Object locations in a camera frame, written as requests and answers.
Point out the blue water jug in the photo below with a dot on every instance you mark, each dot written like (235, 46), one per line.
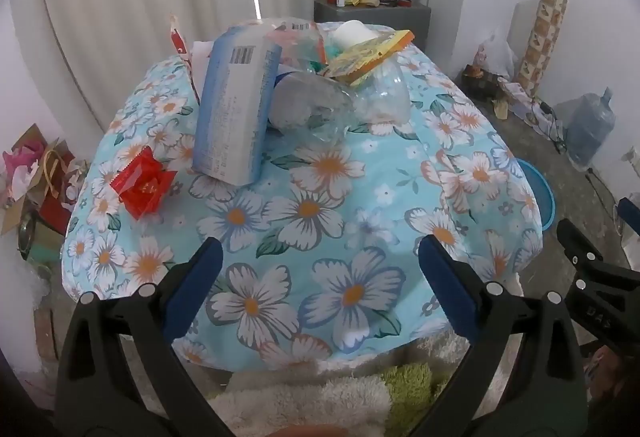
(590, 127)

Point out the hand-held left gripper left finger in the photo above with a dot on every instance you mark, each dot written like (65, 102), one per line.
(200, 279)

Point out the red gift bag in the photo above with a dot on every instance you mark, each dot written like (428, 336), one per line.
(57, 212)

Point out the grey board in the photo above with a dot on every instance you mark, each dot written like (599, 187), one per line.
(522, 27)

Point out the clear printed plastic bag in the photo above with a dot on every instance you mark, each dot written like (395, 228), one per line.
(295, 39)

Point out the small clear plastic bottle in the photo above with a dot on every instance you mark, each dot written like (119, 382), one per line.
(385, 87)

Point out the brown paper gift bag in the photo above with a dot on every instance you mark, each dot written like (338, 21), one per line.
(30, 197)

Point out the white plastic bag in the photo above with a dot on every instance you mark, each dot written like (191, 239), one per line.
(495, 54)

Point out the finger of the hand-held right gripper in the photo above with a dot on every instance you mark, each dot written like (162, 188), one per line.
(629, 214)
(575, 242)

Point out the green fluffy rug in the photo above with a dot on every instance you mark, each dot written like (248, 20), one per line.
(415, 392)

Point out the red and white chopstick wrapper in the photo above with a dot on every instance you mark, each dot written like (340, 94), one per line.
(177, 42)

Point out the red foil wrapper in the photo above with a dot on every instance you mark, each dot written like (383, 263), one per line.
(142, 184)

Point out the blue and white carton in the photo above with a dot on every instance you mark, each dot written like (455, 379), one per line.
(230, 117)

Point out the yellow snack packet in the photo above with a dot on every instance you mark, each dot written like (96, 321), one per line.
(360, 57)

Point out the patterned cardboard box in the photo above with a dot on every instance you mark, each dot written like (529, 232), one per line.
(542, 37)

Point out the white fluffy rug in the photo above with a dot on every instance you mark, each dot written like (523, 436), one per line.
(300, 397)

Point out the large clear plastic bottle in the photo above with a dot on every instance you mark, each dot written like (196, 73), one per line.
(305, 102)

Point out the grey cabinet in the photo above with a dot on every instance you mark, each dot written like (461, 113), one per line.
(400, 22)

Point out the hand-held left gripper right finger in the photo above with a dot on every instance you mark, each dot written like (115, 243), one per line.
(445, 287)

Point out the floral blue cloth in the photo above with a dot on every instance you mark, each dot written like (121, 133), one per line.
(320, 227)

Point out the blue mesh basket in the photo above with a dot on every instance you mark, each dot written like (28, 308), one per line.
(540, 197)

